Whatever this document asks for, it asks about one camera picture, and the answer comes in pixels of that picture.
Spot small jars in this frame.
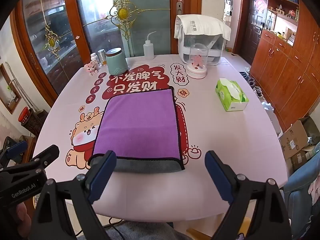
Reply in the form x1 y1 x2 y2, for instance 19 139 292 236
97 49 107 66

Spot blue chair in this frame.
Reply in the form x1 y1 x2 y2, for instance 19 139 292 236
283 159 320 240

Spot glass dome ornament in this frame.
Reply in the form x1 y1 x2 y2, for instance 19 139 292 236
187 43 209 79

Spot row of shoes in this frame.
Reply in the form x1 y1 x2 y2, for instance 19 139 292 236
239 66 266 98

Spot green ceramic canister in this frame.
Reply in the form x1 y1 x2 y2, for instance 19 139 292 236
105 47 129 75

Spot white cloth cover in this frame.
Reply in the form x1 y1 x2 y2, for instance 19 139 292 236
174 14 232 41

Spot white squeeze bottle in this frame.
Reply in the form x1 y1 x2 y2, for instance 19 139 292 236
143 31 157 60

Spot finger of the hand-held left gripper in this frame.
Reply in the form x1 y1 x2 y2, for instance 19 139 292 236
0 136 28 167
0 144 60 178

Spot wooden wall frame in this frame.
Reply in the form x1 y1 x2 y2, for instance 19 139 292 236
0 63 22 115

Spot glass sliding door gold ornaments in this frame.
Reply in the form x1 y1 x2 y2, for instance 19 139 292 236
11 0 177 102

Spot person's left hand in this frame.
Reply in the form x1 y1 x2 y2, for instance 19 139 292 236
14 201 33 231

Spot wooden wall cabinet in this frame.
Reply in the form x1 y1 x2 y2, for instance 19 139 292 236
249 0 320 132

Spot green tissue box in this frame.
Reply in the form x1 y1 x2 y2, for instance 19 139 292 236
215 78 250 112

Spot black cable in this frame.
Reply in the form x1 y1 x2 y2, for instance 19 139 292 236
107 217 132 240

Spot dark wicker basket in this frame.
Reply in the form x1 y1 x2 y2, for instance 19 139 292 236
22 109 48 137

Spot purple towel with grey underside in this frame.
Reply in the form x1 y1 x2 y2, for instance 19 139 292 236
90 86 186 173

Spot red tin can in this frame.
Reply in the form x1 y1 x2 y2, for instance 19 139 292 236
18 107 31 126

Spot white countertop appliance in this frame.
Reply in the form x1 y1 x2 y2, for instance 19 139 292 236
179 31 225 66

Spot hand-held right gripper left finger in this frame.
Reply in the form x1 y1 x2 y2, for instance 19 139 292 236
29 150 118 240

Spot dark wooden entrance door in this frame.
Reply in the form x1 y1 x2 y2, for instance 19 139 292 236
240 0 269 66

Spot grey cloth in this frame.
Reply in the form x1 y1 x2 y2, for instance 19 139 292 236
110 220 192 240

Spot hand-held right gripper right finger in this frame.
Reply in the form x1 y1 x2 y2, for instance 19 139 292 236
204 150 293 240

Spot cardboard box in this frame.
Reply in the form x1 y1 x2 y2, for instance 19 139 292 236
278 120 311 158
289 144 320 173

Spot pink printed tablecloth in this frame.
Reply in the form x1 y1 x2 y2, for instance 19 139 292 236
32 55 288 223

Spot pink toy figure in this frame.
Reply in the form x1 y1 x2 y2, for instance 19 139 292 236
84 62 99 76

